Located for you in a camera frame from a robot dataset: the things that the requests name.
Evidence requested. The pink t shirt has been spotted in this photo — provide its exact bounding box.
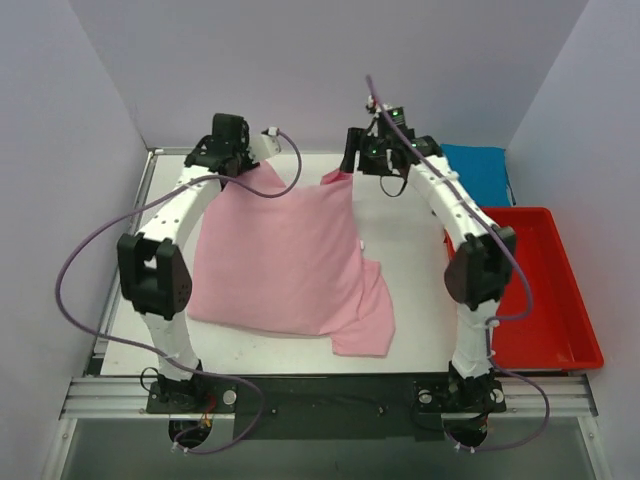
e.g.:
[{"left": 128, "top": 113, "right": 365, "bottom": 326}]
[{"left": 187, "top": 165, "right": 395, "bottom": 357}]

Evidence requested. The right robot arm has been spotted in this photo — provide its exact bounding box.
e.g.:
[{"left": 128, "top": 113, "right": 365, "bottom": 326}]
[{"left": 339, "top": 99, "right": 517, "bottom": 409}]

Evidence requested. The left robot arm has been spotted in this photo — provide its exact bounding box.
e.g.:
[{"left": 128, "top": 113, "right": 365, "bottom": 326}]
[{"left": 117, "top": 113, "right": 254, "bottom": 412}]

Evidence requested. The folded teal t shirt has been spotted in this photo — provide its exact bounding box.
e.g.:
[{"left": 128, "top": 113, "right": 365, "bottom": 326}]
[{"left": 441, "top": 144, "right": 511, "bottom": 207}]

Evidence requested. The red plastic tray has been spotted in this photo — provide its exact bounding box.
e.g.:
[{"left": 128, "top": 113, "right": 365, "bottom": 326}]
[{"left": 444, "top": 207, "right": 604, "bottom": 371}]

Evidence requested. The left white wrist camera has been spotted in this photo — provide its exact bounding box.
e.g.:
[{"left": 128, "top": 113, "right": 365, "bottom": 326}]
[{"left": 248, "top": 127, "right": 282, "bottom": 163}]

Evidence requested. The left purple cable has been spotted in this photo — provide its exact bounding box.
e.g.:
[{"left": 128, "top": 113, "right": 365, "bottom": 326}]
[{"left": 53, "top": 128, "right": 304, "bottom": 455}]

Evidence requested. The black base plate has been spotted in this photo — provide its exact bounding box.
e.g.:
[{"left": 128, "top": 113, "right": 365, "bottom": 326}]
[{"left": 145, "top": 373, "right": 506, "bottom": 446}]

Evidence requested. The aluminium frame rail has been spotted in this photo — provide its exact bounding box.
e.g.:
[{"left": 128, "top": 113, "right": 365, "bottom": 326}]
[{"left": 60, "top": 375, "right": 598, "bottom": 419}]

